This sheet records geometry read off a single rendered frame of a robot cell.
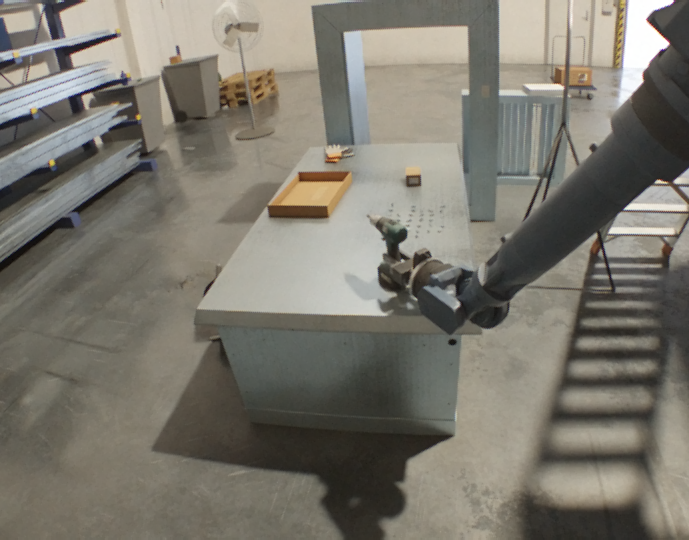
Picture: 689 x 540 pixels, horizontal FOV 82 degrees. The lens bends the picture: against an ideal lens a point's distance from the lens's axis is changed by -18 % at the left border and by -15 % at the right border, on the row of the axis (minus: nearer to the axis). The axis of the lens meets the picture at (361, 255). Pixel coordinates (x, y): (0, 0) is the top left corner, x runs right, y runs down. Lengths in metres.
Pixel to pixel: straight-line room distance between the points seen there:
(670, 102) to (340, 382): 1.43
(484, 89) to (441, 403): 2.04
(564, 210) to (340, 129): 2.50
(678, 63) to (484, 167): 2.59
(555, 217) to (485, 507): 1.15
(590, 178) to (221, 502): 1.66
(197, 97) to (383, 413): 6.61
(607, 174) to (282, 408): 1.54
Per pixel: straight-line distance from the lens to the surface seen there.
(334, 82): 3.22
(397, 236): 1.49
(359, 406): 1.86
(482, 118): 3.16
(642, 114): 0.82
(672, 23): 0.75
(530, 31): 10.98
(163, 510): 2.00
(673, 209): 3.02
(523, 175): 4.13
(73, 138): 5.12
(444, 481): 1.84
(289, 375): 1.81
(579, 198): 0.93
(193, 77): 7.73
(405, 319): 1.48
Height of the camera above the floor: 1.58
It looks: 31 degrees down
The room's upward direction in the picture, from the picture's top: 6 degrees counter-clockwise
